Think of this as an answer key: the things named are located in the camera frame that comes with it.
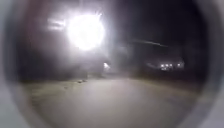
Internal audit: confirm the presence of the street lamp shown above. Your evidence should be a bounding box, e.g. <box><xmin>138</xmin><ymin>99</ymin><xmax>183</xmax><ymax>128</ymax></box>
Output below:
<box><xmin>65</xmin><ymin>12</ymin><xmax>107</xmax><ymax>52</ymax></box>

